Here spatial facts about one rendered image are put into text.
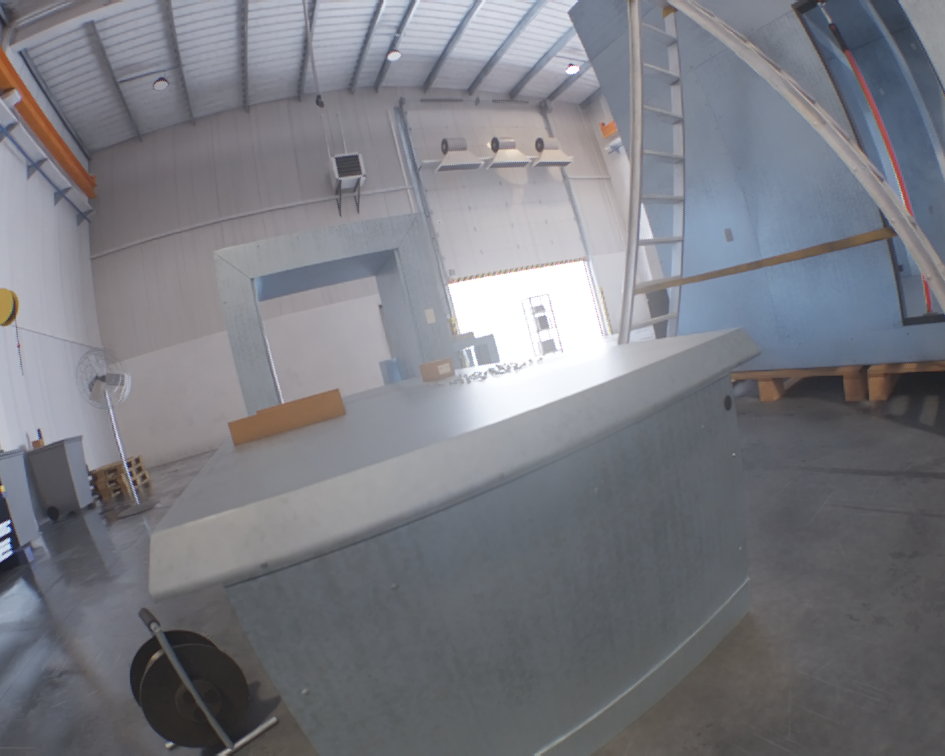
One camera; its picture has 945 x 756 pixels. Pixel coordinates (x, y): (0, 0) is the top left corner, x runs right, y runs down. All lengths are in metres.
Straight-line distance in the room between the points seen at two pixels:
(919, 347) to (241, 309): 3.44
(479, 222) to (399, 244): 9.45
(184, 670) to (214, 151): 11.44
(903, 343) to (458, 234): 10.44
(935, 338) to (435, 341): 2.70
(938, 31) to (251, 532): 2.86
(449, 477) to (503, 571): 0.17
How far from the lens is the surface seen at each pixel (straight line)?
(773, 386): 2.86
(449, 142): 11.70
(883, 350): 2.65
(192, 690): 1.10
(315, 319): 10.33
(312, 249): 2.51
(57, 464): 6.76
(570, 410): 0.55
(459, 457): 0.47
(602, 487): 0.65
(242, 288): 2.46
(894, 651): 1.07
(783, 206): 2.76
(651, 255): 6.88
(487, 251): 11.81
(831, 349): 2.74
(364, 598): 0.52
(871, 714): 0.96
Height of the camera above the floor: 0.74
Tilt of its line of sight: 4 degrees down
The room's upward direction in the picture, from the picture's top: 14 degrees counter-clockwise
